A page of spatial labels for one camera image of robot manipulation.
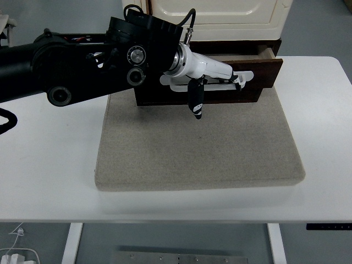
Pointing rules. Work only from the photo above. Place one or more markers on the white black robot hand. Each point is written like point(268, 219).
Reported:
point(200, 66)

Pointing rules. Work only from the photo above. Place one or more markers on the dark brown wooden drawer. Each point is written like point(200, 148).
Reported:
point(261, 77)

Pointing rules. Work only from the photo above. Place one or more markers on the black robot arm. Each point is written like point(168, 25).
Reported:
point(68, 68)

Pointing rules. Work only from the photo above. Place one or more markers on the beige fabric mat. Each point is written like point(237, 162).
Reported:
point(198, 154)

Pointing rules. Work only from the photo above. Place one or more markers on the white table leg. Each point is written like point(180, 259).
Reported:
point(72, 244)
point(276, 244)

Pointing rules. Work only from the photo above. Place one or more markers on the grey metal plate with screws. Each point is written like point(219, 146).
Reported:
point(178, 259)

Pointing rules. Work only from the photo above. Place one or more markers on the black table control panel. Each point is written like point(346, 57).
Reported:
point(327, 226)

